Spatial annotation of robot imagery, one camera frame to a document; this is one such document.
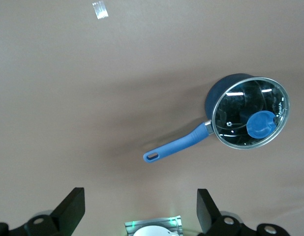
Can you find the brown table cover sheet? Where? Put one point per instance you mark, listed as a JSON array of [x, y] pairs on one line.
[[93, 98]]

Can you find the small clear tape piece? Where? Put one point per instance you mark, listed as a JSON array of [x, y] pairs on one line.
[[100, 9]]

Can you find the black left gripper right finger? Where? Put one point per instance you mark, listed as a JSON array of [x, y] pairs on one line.
[[208, 216]]

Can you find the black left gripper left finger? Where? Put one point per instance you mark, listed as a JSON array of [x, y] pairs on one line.
[[66, 216]]

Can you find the glass lid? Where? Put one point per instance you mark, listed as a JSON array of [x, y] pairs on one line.
[[261, 123]]

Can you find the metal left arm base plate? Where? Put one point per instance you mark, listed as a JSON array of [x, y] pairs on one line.
[[131, 225]]

